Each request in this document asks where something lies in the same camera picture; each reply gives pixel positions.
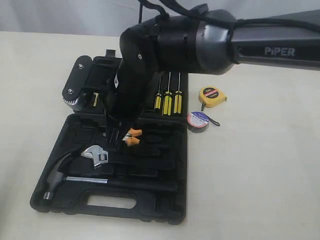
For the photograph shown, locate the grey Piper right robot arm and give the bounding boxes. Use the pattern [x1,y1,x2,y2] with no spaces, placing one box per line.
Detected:
[105,9,320,145]

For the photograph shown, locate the yellow utility knife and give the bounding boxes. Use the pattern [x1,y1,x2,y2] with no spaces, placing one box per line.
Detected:
[90,92,100,107]

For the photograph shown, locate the right yellow black screwdriver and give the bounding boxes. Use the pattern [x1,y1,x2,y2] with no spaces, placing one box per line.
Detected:
[173,73,182,114]

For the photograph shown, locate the black electrical tape roll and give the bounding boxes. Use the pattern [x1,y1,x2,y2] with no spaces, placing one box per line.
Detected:
[186,111,210,133]

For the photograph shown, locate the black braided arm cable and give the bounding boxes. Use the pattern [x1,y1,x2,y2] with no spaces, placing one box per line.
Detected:
[138,0,320,27]

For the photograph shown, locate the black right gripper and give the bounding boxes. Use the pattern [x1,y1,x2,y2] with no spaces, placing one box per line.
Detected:
[102,18,161,146]

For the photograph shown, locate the middle yellow black screwdriver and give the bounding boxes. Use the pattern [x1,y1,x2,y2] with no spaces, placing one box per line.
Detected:
[162,72,172,116]

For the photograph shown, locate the orange black handled pliers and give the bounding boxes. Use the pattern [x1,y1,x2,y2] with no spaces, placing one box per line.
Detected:
[119,128,143,147]

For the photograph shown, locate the yellow tape measure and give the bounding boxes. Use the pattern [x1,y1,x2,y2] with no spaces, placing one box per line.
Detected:
[198,86,228,110]

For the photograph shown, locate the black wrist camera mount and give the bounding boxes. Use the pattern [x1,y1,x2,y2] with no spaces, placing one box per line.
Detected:
[62,55,122,112]

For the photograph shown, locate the steel claw hammer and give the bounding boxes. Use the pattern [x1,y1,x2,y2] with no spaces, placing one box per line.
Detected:
[43,151,178,200]

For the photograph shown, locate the chrome adjustable wrench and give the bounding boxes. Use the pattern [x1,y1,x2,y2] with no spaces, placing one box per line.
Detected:
[80,144,176,171]

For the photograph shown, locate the black plastic tool case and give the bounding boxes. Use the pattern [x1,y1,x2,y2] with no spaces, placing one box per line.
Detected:
[29,48,189,225]

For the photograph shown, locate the small yellow black screwdriver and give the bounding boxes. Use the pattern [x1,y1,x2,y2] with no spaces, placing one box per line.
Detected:
[154,77,162,110]

